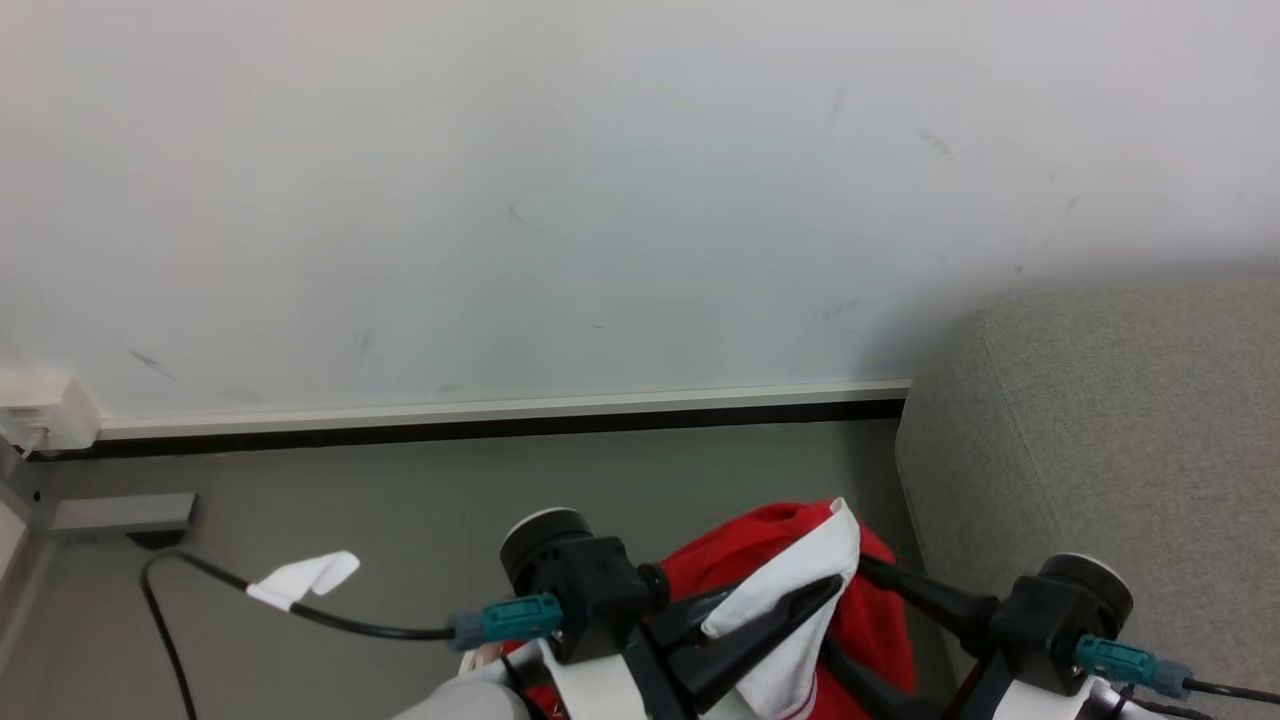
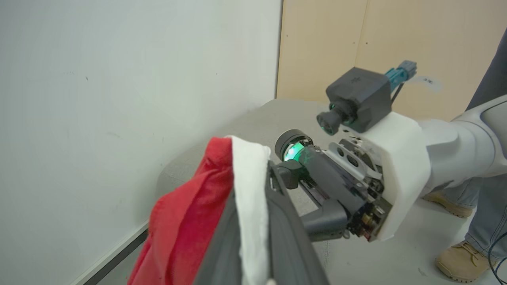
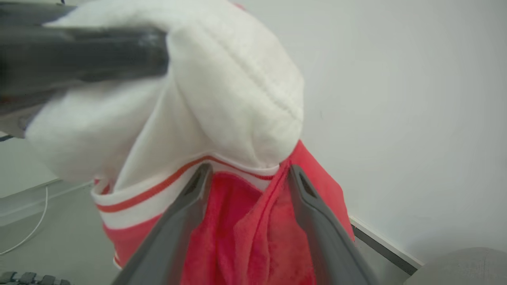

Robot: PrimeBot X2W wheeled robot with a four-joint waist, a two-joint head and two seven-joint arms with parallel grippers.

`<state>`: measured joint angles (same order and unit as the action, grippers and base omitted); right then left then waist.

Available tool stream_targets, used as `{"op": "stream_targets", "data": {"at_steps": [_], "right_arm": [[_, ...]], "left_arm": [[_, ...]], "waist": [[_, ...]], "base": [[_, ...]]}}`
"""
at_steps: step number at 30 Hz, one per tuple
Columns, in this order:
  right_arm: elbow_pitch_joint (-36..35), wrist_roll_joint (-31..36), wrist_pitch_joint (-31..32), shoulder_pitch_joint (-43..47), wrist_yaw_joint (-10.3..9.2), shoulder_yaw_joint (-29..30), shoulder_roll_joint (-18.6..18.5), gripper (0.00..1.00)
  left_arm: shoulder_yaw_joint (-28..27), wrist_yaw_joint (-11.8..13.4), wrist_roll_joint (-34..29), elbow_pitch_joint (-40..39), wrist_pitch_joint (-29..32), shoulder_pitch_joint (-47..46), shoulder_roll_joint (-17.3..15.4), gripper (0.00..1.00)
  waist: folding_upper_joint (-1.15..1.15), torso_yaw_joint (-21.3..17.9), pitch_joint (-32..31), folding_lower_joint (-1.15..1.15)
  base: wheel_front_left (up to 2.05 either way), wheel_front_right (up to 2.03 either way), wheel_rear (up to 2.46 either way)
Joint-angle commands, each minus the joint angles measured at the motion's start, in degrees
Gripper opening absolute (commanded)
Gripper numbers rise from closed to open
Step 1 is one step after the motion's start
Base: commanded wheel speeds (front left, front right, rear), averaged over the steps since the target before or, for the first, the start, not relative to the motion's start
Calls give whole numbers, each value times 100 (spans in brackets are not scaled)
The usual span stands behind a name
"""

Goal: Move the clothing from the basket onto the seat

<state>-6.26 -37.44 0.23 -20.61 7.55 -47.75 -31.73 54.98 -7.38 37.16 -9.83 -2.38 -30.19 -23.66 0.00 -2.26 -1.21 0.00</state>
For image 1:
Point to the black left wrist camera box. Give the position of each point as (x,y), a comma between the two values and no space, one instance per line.
(590,585)

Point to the teal camera connector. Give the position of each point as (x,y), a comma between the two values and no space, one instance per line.
(515,618)
(1125,662)

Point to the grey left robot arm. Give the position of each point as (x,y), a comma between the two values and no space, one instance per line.
(465,703)

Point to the red garment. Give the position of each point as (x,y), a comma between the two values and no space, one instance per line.
(745,548)

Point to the grey metal furniture foot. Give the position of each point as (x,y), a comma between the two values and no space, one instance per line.
(120,513)

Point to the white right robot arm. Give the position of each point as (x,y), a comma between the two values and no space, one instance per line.
(1135,705)

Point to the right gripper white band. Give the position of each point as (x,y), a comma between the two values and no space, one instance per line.
(1000,705)

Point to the teal right camera connector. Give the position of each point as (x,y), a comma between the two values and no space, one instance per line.
(1125,662)

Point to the teal left camera connector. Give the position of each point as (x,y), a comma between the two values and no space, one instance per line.
(515,618)

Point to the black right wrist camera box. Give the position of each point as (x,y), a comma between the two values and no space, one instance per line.
(1060,615)

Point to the grey fabric sofa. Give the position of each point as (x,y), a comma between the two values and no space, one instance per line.
(1120,450)

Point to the white garment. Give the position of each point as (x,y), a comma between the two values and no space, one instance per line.
(805,560)

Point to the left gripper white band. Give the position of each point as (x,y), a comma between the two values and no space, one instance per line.
(600,692)

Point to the white and black baseboard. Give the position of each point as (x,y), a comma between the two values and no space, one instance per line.
(500,415)

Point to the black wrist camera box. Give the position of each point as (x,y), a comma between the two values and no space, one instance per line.
(1060,615)
(590,585)

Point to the white wall outlet box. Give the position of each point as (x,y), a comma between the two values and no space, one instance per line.
(45,410)

